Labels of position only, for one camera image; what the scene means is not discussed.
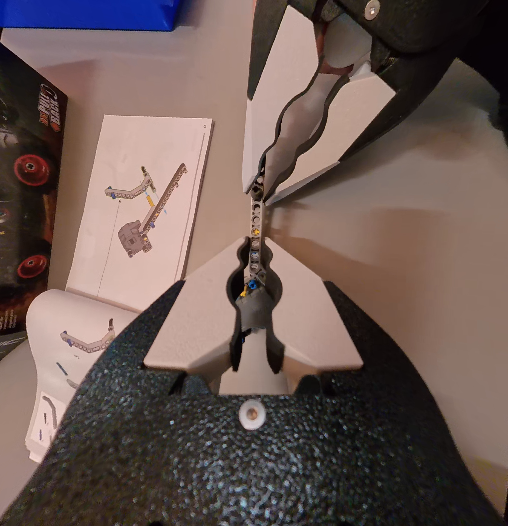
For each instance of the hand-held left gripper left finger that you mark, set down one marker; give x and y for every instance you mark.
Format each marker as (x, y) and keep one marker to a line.
(188, 312)

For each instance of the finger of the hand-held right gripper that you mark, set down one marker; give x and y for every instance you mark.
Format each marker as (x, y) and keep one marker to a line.
(360, 119)
(274, 65)

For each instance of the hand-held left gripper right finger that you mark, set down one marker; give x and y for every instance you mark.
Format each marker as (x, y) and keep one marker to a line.
(311, 316)

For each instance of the grey toy brick assembly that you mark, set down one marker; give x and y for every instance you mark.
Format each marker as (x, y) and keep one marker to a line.
(256, 222)

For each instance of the white instruction booklet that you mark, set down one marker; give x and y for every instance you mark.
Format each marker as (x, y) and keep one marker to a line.
(135, 156)

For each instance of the blue plastic bin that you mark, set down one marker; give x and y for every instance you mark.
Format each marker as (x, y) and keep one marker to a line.
(73, 12)

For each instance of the dark toy truck box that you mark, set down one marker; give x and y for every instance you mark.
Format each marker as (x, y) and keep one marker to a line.
(24, 123)

